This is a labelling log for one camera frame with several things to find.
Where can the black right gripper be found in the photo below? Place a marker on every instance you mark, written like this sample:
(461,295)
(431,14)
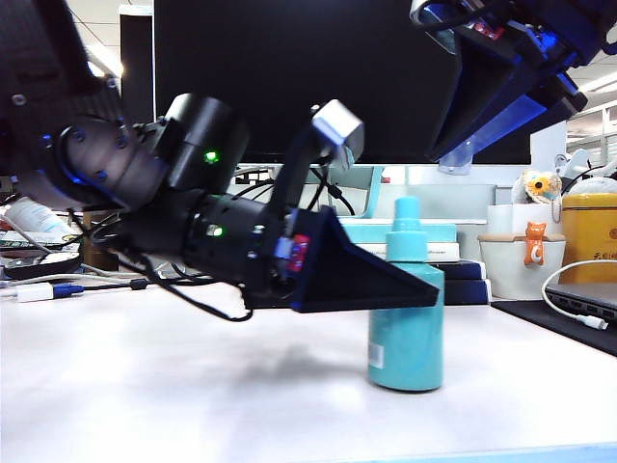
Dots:
(530,48)

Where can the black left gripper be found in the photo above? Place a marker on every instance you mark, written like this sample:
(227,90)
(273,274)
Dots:
(275,270)

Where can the teal spray bottle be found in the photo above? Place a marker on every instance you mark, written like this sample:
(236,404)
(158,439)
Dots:
(405,347)

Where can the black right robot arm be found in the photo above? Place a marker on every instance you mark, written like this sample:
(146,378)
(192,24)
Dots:
(578,24)

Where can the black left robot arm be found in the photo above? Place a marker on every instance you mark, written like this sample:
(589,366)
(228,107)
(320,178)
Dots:
(120,159)

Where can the white partition panel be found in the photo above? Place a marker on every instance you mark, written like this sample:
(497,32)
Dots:
(547,169)

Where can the sunflower plush toy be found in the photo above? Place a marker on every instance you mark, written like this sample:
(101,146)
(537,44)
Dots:
(540,185)

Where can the white book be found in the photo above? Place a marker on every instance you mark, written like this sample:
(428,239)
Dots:
(443,252)

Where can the thin dark blue box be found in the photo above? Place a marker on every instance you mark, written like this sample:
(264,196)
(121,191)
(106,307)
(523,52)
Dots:
(463,270)

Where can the narrow ceiling light strip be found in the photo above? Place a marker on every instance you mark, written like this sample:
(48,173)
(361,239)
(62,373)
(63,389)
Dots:
(602,82)

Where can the thick dark blue box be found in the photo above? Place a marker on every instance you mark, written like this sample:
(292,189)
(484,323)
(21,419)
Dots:
(467,291)

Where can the white plush toy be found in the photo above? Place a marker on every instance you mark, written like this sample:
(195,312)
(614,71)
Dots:
(595,185)

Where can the orange cat figurine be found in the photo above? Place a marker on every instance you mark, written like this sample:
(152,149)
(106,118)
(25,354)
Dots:
(534,251)

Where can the white plant pot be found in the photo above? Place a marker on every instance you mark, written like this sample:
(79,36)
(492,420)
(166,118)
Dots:
(506,270)

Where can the yellow tin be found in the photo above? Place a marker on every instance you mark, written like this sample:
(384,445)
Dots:
(590,241)

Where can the large black AOC monitor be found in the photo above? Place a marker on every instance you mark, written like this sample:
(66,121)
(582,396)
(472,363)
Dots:
(337,48)

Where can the black desk mat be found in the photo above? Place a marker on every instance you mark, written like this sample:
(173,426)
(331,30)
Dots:
(535,313)

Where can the grey laptop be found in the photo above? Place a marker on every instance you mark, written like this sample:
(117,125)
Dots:
(590,299)

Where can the brown wooden cabinet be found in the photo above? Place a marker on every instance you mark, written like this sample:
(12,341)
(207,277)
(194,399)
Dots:
(101,258)

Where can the black monitor with white edge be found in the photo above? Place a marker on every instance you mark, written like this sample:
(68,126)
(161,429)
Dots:
(137,62)

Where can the wide ceiling light panel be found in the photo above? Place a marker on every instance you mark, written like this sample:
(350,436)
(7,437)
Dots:
(112,70)

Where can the white adapter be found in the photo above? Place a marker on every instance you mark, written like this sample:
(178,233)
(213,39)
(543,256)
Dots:
(34,292)

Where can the white tube bottle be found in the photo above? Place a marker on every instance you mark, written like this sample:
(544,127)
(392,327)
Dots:
(34,217)

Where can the green printed box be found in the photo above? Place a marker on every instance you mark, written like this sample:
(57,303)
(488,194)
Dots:
(29,240)

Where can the black dish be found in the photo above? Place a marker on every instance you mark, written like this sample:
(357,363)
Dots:
(24,270)

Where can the silver monitor base plate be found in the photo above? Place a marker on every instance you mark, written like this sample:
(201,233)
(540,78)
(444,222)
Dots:
(458,221)

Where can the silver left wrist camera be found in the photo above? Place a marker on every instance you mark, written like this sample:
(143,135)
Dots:
(337,130)

